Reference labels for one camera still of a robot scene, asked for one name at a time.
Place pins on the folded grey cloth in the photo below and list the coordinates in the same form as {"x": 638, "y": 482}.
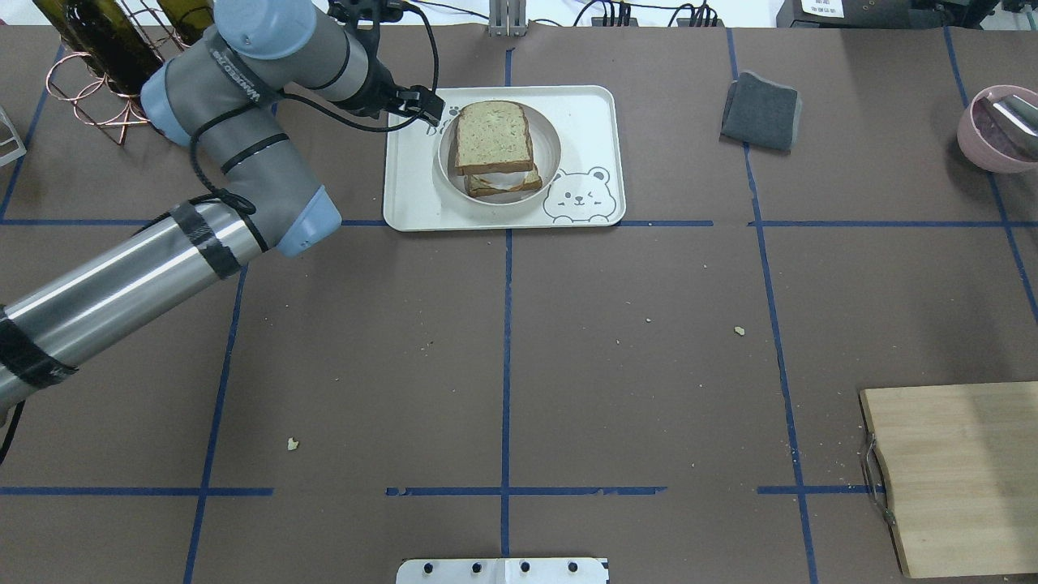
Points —
{"x": 761, "y": 112}

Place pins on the white round plate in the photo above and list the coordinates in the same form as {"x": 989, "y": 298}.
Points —
{"x": 546, "y": 149}

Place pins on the copper wire bottle rack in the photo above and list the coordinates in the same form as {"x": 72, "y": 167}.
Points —
{"x": 73, "y": 81}

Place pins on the metal scoop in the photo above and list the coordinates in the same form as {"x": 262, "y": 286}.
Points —
{"x": 1014, "y": 116}

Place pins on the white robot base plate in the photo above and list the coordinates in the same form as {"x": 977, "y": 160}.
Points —
{"x": 505, "y": 570}

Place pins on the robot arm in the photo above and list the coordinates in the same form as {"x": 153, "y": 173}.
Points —
{"x": 216, "y": 100}

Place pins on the pink bowl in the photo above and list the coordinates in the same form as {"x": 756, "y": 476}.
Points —
{"x": 983, "y": 144}

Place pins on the fried egg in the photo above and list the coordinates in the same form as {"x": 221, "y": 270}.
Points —
{"x": 511, "y": 181}

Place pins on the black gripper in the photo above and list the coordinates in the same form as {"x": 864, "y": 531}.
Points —
{"x": 378, "y": 89}

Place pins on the dark green wine bottle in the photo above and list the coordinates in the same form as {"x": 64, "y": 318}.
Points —
{"x": 103, "y": 30}

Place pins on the white bear serving tray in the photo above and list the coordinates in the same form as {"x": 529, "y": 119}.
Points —
{"x": 587, "y": 190}

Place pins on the bread slice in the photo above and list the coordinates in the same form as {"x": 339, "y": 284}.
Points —
{"x": 493, "y": 137}
{"x": 484, "y": 193}

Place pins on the wooden cutting board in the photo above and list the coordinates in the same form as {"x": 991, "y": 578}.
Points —
{"x": 958, "y": 466}

